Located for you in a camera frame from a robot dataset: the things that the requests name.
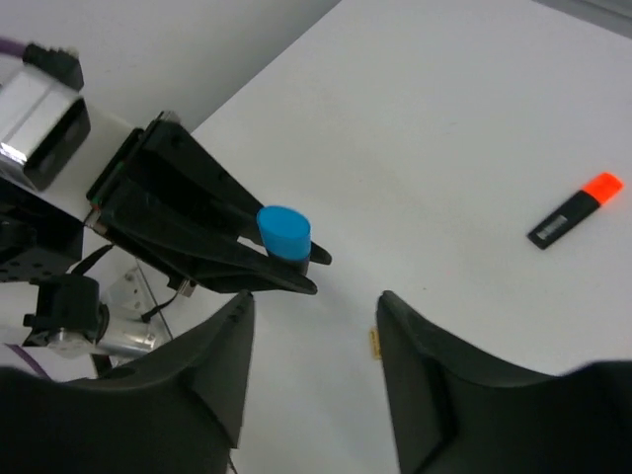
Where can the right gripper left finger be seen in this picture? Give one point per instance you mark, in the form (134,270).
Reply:
(178,409)

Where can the tan eraser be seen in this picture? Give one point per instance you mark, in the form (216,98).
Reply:
(374,343)

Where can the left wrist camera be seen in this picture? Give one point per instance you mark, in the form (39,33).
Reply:
(44,118)

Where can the orange cap black highlighter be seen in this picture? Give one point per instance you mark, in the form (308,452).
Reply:
(578,207)

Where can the blue cap black highlighter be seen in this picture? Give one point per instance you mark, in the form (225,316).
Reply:
(286,236)

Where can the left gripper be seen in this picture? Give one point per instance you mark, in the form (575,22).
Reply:
(186,213)

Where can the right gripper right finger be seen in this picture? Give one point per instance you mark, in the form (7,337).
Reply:
(456,409)

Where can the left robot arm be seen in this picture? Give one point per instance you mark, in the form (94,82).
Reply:
(42,245)

